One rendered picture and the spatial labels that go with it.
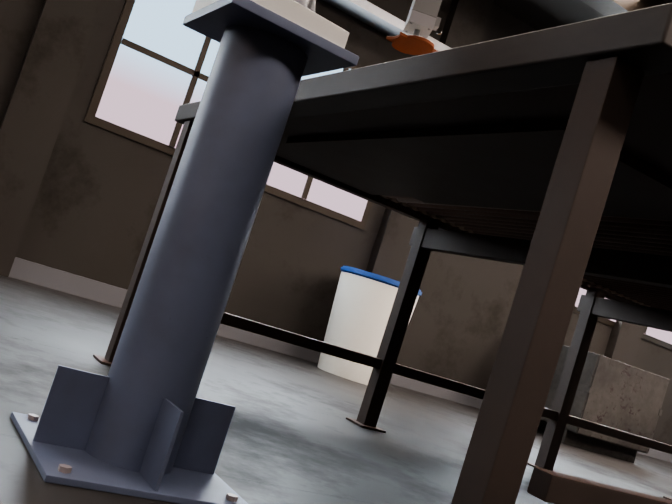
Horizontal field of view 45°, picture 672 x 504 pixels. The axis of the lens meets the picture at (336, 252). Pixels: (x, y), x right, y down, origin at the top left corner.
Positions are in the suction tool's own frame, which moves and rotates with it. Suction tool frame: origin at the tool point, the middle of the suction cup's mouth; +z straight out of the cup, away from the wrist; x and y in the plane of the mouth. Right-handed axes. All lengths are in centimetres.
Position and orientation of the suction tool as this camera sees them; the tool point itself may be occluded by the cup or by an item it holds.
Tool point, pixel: (411, 48)
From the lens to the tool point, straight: 209.1
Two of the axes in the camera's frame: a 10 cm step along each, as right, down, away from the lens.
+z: -3.1, 9.5, -0.7
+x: -9.5, -3.1, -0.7
